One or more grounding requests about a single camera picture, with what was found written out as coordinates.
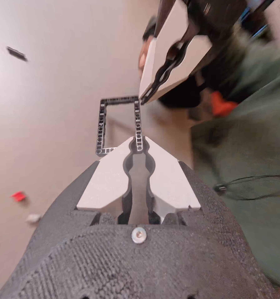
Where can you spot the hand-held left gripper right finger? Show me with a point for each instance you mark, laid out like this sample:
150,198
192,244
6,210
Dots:
175,186

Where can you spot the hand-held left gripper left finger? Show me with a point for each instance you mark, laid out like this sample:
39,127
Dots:
102,184

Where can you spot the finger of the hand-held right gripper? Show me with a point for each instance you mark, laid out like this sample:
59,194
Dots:
168,28
191,58

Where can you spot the black lego pin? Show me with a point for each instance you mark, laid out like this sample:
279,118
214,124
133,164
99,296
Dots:
143,101
17,53

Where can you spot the black lego frame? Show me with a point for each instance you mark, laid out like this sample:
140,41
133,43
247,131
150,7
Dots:
137,121

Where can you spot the person's right forearm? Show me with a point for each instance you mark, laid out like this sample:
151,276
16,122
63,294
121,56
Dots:
252,60

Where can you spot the small grey lego piece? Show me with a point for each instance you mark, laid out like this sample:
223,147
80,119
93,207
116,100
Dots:
33,218

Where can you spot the red lego bush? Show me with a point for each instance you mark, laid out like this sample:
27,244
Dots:
18,196

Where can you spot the person's right hand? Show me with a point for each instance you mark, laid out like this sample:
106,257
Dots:
143,58

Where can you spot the black chair armrest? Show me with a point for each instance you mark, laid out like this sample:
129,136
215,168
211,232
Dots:
182,93

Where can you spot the orange traffic cone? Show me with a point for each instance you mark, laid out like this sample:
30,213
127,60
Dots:
221,105

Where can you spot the person's green sweatshirt torso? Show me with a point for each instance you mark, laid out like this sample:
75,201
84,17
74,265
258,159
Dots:
247,151

